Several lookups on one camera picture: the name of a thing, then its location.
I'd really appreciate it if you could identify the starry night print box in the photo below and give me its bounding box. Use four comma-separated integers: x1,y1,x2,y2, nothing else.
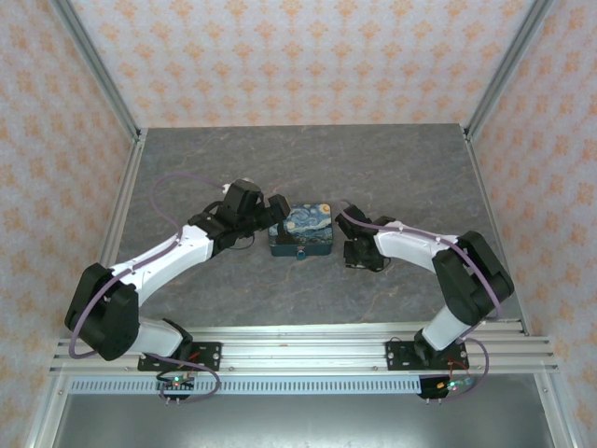
268,202,335,259

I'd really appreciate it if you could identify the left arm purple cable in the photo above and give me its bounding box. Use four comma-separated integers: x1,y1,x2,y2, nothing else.
68,173,230,406

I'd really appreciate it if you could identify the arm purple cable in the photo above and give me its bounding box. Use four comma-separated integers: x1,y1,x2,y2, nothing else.
336,200,504,403
68,173,230,406

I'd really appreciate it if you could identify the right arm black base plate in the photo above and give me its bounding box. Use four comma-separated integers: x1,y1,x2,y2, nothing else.
385,340,470,372

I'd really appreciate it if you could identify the left aluminium side rail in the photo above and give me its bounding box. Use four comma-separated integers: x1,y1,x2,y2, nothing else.
95,134,148,276

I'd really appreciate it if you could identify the aluminium side rail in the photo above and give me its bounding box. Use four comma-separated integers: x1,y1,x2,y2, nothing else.
465,130,531,335
95,134,148,276

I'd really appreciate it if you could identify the wide aluminium mounting rail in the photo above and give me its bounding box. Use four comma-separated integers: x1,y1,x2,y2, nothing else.
49,318,561,377

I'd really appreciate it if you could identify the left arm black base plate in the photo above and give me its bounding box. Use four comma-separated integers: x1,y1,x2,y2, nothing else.
137,342,223,372

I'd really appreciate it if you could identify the right aluminium side rail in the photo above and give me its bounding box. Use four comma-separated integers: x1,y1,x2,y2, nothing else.
465,130,531,335

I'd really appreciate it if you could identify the slotted grey cable duct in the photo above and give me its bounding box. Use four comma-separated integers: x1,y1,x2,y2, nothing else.
68,376,473,396

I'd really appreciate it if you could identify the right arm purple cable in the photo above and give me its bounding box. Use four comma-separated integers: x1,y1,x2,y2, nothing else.
336,200,504,403

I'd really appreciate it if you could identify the left aluminium frame post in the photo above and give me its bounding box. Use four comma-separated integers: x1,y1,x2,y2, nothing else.
49,0,148,144

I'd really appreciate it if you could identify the aluminium frame post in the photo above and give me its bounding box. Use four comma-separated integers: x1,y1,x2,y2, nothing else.
464,0,557,142
49,0,148,144

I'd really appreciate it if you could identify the right aluminium frame post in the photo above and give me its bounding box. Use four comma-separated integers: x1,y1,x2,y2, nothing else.
464,0,557,142

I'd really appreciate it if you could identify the right lower aluminium frame bar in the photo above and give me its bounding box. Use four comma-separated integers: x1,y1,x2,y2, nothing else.
531,372,580,448

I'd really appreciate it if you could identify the aluminium frame bar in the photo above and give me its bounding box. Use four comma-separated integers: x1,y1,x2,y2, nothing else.
23,372,72,448
531,372,580,448

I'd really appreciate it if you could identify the left lower aluminium frame bar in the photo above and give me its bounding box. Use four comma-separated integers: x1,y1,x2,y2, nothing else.
23,372,72,448

